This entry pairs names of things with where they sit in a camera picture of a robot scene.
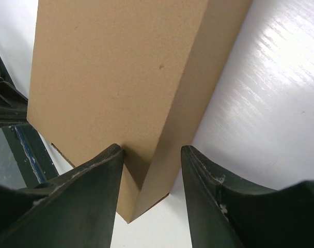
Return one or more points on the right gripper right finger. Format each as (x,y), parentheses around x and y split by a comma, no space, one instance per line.
(226,210)

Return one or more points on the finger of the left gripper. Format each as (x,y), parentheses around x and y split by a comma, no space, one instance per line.
(13,105)

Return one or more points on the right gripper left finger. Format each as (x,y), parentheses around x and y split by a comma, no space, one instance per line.
(75,209)

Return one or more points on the brown cardboard box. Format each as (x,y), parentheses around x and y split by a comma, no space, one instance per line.
(136,73)

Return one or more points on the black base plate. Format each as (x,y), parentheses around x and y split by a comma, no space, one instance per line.
(24,159)

